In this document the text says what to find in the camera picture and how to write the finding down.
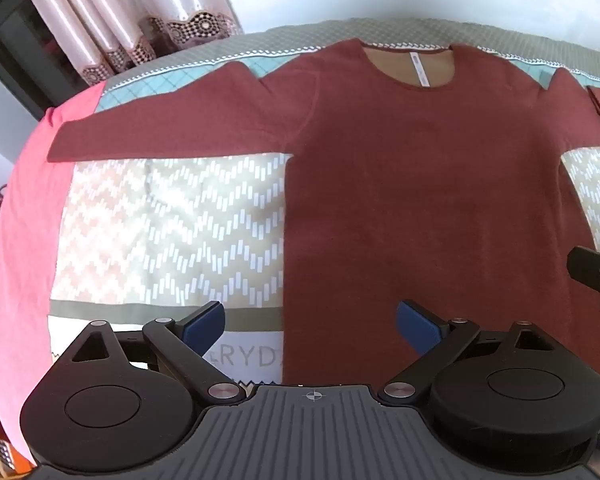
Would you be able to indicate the maroon long-sleeve shirt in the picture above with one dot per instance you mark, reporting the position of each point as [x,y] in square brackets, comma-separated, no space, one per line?
[405,200]

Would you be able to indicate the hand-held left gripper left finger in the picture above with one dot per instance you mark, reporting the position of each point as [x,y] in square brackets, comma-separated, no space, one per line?
[204,327]

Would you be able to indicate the patterned bed blanket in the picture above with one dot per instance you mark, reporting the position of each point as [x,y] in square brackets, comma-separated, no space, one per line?
[180,225]

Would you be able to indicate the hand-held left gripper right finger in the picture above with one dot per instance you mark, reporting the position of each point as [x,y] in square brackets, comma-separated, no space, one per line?
[416,327]

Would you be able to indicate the dark cabinet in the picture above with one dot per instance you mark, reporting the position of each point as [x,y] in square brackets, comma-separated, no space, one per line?
[25,45]

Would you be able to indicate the pink bed sheet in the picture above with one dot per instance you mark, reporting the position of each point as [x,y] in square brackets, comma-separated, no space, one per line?
[30,235]

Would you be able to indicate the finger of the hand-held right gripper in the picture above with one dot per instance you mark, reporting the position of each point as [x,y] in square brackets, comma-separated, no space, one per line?
[592,267]

